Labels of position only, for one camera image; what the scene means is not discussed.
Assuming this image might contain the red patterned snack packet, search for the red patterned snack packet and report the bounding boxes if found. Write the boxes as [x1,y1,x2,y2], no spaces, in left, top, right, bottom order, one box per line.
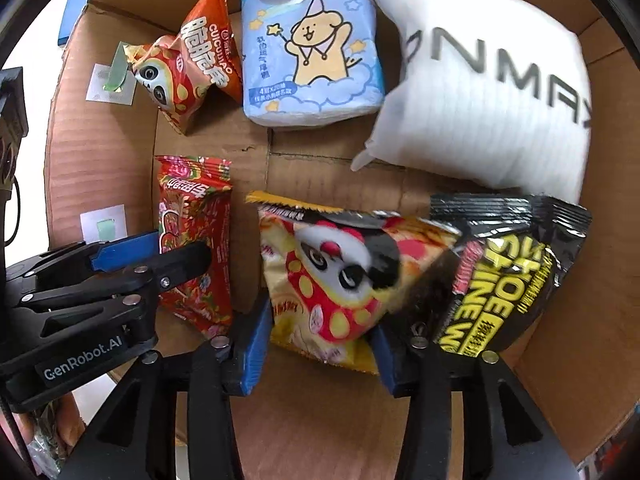
[154,155,235,341]

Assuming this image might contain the white air pillow packet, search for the white air pillow packet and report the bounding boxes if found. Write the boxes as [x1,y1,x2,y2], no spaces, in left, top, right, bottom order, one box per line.
[350,0,593,203]

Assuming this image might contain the black yellow-print packet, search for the black yellow-print packet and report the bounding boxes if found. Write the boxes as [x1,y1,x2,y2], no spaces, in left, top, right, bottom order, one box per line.
[430,192,593,358]

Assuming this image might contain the yellow panda snack packet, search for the yellow panda snack packet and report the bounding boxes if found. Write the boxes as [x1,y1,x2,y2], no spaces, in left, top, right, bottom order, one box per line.
[245,191,463,375]

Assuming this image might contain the cardboard box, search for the cardboard box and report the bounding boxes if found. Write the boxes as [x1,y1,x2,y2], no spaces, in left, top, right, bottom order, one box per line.
[42,0,640,480]

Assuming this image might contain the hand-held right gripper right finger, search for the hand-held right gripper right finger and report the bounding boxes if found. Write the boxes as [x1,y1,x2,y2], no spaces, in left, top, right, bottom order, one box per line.
[370,321,587,480]

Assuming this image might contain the blue foam mat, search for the blue foam mat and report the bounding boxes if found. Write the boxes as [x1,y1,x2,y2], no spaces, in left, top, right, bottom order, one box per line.
[57,0,93,47]

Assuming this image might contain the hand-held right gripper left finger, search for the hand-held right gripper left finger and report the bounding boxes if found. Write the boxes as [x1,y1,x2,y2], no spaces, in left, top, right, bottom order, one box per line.
[59,301,274,480]

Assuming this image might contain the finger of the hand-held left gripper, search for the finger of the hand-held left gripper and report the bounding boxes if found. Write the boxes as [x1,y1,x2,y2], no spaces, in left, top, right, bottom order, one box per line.
[5,231,162,301]
[20,241,214,348]

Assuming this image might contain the light blue tissue pack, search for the light blue tissue pack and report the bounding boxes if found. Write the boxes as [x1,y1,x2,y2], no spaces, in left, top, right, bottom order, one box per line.
[241,0,387,131]

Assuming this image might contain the orange panda snack packet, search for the orange panda snack packet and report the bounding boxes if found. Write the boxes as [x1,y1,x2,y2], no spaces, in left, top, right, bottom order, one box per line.
[122,0,246,137]

